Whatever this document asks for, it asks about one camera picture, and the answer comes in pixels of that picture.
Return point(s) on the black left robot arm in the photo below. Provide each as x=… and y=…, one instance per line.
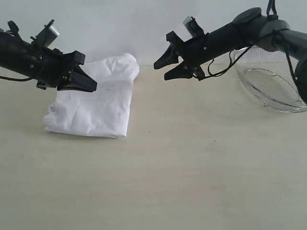
x=14, y=54

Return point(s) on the white t-shirt with red logo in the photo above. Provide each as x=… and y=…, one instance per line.
x=103, y=113

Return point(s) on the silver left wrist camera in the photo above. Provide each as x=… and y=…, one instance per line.
x=46, y=37

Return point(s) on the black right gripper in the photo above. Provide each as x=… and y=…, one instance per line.
x=192, y=52

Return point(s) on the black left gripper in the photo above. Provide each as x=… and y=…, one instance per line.
x=54, y=69

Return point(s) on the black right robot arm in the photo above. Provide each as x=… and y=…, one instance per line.
x=250, y=28

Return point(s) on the round metal wire mesh basket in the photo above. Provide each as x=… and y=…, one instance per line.
x=267, y=76

